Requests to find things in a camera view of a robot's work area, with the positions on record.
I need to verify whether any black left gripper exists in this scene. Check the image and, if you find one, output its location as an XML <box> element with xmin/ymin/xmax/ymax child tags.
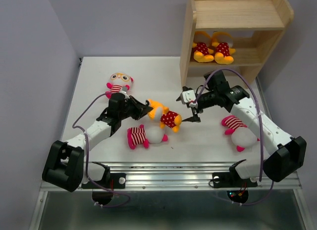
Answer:
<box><xmin>118</xmin><ymin>95</ymin><xmax>153</xmax><ymax>120</ymax></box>

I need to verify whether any orange bear polka dot toy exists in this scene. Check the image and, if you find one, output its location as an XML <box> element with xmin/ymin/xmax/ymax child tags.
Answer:
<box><xmin>192</xmin><ymin>31</ymin><xmax>214</xmax><ymax>63</ymax></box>

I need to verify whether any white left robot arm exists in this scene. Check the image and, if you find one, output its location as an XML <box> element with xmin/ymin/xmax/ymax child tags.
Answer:
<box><xmin>42</xmin><ymin>92</ymin><xmax>153</xmax><ymax>192</ymax></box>

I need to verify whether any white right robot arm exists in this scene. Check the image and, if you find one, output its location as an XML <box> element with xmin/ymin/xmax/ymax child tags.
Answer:
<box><xmin>177</xmin><ymin>69</ymin><xmax>307</xmax><ymax>185</ymax></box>

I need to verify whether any wooden shelf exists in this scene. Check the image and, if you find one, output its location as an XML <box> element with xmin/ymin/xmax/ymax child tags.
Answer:
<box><xmin>180</xmin><ymin>0</ymin><xmax>294</xmax><ymax>85</ymax></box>

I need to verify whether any white doll centre face down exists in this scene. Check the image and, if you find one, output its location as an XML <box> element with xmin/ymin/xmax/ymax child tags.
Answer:
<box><xmin>127</xmin><ymin>124</ymin><xmax>168</xmax><ymax>150</ymax></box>

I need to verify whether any white doll face down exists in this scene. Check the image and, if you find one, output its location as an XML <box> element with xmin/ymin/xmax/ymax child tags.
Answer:
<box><xmin>127</xmin><ymin>124</ymin><xmax>168</xmax><ymax>150</ymax></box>
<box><xmin>221</xmin><ymin>115</ymin><xmax>260</xmax><ymax>152</ymax></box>

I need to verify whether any white glasses doll striped shirt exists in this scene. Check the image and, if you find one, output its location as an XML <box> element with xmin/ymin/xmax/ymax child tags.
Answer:
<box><xmin>105</xmin><ymin>72</ymin><xmax>134</xmax><ymax>99</ymax></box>

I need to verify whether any white doll right face down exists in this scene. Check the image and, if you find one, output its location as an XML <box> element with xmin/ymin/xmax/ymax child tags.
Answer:
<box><xmin>221</xmin><ymin>115</ymin><xmax>260</xmax><ymax>152</ymax></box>

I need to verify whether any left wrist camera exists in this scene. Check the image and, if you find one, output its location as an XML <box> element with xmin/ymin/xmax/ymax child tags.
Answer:
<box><xmin>120</xmin><ymin>86</ymin><xmax>129</xmax><ymax>97</ymax></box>

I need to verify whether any aluminium mounting rail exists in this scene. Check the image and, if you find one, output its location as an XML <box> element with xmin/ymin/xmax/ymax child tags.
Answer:
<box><xmin>39</xmin><ymin>153</ymin><xmax>303</xmax><ymax>192</ymax></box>

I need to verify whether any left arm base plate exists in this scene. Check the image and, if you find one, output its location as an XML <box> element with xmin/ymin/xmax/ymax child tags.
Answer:
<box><xmin>96</xmin><ymin>172</ymin><xmax>126</xmax><ymax>190</ymax></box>

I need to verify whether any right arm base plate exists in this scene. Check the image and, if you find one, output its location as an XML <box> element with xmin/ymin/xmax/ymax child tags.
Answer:
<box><xmin>209</xmin><ymin>172</ymin><xmax>258</xmax><ymax>188</ymax></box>

